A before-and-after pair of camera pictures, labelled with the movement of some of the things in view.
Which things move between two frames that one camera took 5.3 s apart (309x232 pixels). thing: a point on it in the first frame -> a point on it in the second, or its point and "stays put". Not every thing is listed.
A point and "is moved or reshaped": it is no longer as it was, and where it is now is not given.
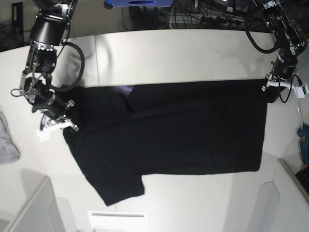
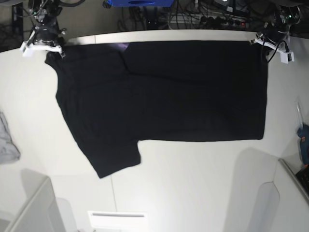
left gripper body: (54, 110) -> (46, 37)
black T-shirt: (123, 132) is moved or reshaped
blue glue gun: (303, 134) stays put
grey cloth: (9, 151) stays put
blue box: (138, 3) stays put
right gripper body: (282, 74) -> (275, 33)
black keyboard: (303, 177) stays put
